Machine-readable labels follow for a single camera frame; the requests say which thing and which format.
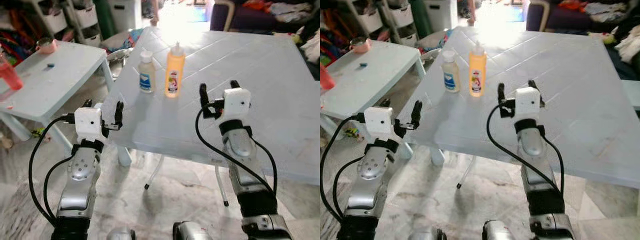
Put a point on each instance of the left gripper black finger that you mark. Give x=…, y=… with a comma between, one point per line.
x=416, y=113
x=384, y=103
x=87, y=103
x=119, y=114

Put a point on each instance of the small white plastic table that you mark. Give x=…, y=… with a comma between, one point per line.
x=370, y=85
x=60, y=85

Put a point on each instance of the metal bowl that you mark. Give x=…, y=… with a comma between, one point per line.
x=429, y=54
x=119, y=56

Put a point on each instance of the white bin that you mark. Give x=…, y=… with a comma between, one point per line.
x=125, y=12
x=442, y=12

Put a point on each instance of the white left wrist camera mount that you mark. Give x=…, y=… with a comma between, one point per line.
x=89, y=122
x=378, y=121

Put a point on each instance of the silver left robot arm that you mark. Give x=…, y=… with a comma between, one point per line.
x=372, y=170
x=82, y=170

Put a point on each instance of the dark purple sofa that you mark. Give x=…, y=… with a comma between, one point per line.
x=235, y=20
x=550, y=20

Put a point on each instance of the small colourful toy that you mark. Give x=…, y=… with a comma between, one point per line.
x=352, y=132
x=39, y=132

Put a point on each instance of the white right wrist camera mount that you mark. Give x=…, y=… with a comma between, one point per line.
x=236, y=102
x=528, y=102

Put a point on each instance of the clear bottle blue label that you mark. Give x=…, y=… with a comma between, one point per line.
x=146, y=75
x=451, y=75

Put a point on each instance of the white clothes pile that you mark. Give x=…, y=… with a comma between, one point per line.
x=290, y=11
x=605, y=9

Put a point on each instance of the orange squeeze bottle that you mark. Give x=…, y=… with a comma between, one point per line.
x=477, y=70
x=174, y=70

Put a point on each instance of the pink cup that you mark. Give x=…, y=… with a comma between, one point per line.
x=46, y=46
x=360, y=46

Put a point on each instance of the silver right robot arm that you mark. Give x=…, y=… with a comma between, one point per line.
x=240, y=145
x=532, y=145

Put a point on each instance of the large white plastic table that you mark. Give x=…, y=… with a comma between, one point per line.
x=575, y=100
x=280, y=100

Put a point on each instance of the red plastic cup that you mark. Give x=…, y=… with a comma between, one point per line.
x=9, y=75

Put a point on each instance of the white drawer unit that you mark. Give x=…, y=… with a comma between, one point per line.
x=367, y=17
x=400, y=17
x=52, y=17
x=86, y=20

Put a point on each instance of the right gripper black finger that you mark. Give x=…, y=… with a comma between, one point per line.
x=235, y=85
x=204, y=95
x=501, y=94
x=534, y=85

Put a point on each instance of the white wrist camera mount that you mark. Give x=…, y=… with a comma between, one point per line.
x=528, y=102
x=236, y=102
x=378, y=121
x=89, y=122

